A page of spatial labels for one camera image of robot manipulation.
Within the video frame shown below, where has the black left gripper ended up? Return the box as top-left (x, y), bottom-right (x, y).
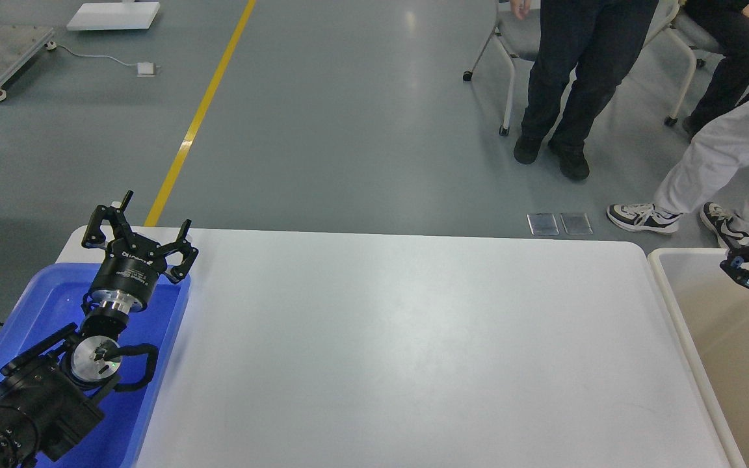
top-left (81, 190), bottom-right (199, 313)

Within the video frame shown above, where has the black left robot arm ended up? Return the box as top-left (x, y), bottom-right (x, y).
top-left (0, 190), bottom-right (199, 467)

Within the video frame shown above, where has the person in white trousers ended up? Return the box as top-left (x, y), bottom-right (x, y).
top-left (607, 99), bottom-right (749, 248)

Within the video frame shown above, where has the blue plastic bin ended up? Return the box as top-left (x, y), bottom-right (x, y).
top-left (0, 263), bottom-right (191, 467)

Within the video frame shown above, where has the beige plastic bin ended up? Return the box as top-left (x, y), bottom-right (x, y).
top-left (648, 248), bottom-right (749, 467)

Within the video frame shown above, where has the clear floor plate right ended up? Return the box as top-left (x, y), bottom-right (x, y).
top-left (560, 213), bottom-right (594, 236)

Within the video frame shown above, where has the clear floor plate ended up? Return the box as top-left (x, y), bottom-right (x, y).
top-left (527, 213), bottom-right (559, 236)
top-left (560, 213), bottom-right (594, 236)

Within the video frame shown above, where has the white chair right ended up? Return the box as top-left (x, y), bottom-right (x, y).
top-left (643, 1), bottom-right (724, 127)

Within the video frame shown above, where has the white chair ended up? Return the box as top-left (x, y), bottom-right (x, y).
top-left (643, 1), bottom-right (724, 127)
top-left (462, 0), bottom-right (609, 137)

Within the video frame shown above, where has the seated person far right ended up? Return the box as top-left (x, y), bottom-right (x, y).
top-left (683, 1), bottom-right (749, 137)

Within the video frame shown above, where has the clear floor plate left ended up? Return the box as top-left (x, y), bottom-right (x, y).
top-left (527, 213), bottom-right (559, 236)

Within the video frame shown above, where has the white flat board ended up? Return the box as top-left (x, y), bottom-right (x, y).
top-left (66, 1), bottom-right (161, 31)

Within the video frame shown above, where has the person in black trousers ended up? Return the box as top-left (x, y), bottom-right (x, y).
top-left (512, 1), bottom-right (657, 181)

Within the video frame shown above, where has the white chair left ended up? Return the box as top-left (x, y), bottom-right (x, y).
top-left (462, 0), bottom-right (609, 137)

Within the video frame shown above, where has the white power adapter with cable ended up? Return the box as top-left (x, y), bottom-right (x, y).
top-left (45, 42), bottom-right (159, 77)

